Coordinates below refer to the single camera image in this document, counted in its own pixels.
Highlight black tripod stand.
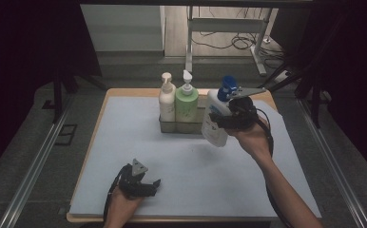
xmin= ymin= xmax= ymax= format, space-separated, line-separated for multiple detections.
xmin=42 ymin=70 xmax=107 ymax=124
xmin=257 ymin=60 xmax=332 ymax=129

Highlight white metal desk frame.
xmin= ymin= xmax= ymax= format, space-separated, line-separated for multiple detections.
xmin=184 ymin=6 xmax=268 ymax=77

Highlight cream pump lotion bottle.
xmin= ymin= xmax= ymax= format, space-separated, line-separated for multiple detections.
xmin=158 ymin=71 xmax=177 ymax=124

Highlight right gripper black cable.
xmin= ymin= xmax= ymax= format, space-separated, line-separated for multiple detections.
xmin=255 ymin=107 xmax=295 ymax=228

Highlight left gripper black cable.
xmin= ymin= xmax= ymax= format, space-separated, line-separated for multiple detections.
xmin=103 ymin=163 xmax=132 ymax=224

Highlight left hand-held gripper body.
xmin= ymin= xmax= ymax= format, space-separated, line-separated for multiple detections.
xmin=118 ymin=158 xmax=149 ymax=200

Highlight aluminium floor rail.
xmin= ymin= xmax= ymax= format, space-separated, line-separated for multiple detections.
xmin=0 ymin=94 xmax=75 ymax=228
xmin=297 ymin=98 xmax=367 ymax=228

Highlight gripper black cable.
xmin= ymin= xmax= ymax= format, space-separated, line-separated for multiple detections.
xmin=255 ymin=107 xmax=295 ymax=228
xmin=103 ymin=163 xmax=132 ymax=224

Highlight green bottle with white pump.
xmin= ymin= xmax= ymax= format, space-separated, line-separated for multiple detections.
xmin=175 ymin=69 xmax=201 ymax=125

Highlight person's left hand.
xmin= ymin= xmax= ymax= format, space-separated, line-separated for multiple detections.
xmin=104 ymin=188 xmax=145 ymax=228

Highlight white power strip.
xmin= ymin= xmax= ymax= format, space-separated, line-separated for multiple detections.
xmin=272 ymin=70 xmax=293 ymax=84

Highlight white paper table sheet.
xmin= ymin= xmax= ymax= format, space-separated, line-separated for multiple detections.
xmin=68 ymin=94 xmax=322 ymax=219

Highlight black cables on floor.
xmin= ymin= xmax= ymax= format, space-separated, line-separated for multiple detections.
xmin=191 ymin=8 xmax=285 ymax=62

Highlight white wall panel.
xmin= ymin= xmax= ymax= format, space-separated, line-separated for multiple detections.
xmin=80 ymin=4 xmax=166 ymax=52

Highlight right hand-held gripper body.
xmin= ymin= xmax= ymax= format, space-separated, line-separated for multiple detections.
xmin=228 ymin=87 xmax=267 ymax=129

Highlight person's right hand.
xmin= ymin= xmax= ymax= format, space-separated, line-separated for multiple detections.
xmin=225 ymin=115 xmax=273 ymax=163

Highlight white bottle with blue pump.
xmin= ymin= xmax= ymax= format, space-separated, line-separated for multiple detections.
xmin=201 ymin=75 xmax=239 ymax=148

